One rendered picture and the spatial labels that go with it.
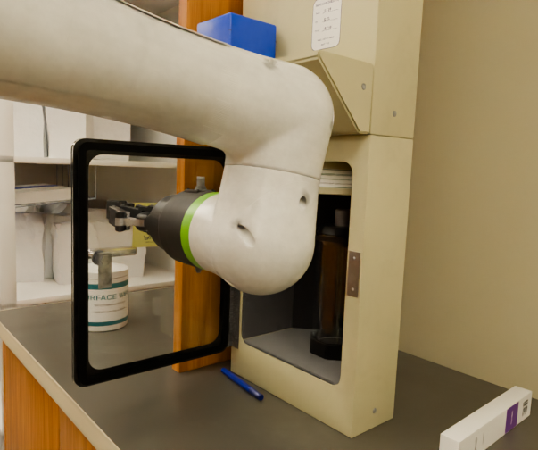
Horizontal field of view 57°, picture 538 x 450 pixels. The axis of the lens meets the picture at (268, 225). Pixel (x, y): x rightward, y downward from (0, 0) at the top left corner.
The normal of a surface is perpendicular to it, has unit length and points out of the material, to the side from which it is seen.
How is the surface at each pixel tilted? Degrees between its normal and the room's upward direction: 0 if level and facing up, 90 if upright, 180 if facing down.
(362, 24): 90
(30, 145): 99
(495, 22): 90
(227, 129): 134
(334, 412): 90
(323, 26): 90
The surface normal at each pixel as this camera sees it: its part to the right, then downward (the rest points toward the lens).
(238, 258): -0.40, 0.27
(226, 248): -0.62, 0.11
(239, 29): 0.65, 0.11
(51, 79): 0.36, 0.80
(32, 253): 0.40, 0.11
